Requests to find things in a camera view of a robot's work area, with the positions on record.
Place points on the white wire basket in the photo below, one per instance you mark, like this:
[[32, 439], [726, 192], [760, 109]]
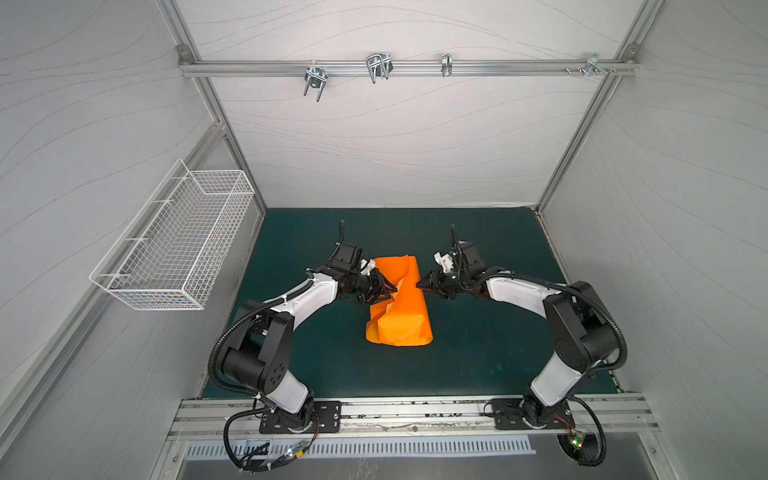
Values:
[[169, 256]]

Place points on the aluminium cross rail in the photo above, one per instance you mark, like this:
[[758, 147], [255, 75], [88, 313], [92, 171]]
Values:
[[401, 68]]

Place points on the white vent strip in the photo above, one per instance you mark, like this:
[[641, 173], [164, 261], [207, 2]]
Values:
[[372, 447]]

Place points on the green table mat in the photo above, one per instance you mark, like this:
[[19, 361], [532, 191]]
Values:
[[479, 347]]

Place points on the metal u-bolt clamp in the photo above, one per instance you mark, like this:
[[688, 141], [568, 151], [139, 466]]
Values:
[[379, 65], [316, 79]]

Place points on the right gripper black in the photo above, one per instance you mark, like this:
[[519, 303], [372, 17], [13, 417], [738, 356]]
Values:
[[437, 282]]

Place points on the orange wrapping paper sheet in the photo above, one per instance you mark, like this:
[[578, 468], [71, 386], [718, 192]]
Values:
[[403, 320]]

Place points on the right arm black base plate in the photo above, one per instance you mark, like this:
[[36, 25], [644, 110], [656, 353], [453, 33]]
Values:
[[510, 414]]

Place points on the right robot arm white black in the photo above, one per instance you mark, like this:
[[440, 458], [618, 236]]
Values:
[[586, 338]]

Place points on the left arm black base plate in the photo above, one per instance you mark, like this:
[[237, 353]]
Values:
[[313, 416]]

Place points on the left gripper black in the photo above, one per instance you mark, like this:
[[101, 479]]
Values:
[[372, 285]]

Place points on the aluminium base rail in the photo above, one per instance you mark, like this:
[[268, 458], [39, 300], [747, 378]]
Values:
[[412, 416]]

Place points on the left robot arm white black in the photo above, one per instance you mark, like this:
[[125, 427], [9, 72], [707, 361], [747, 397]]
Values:
[[252, 356]]

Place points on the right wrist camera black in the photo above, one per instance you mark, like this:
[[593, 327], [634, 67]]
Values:
[[462, 259]]

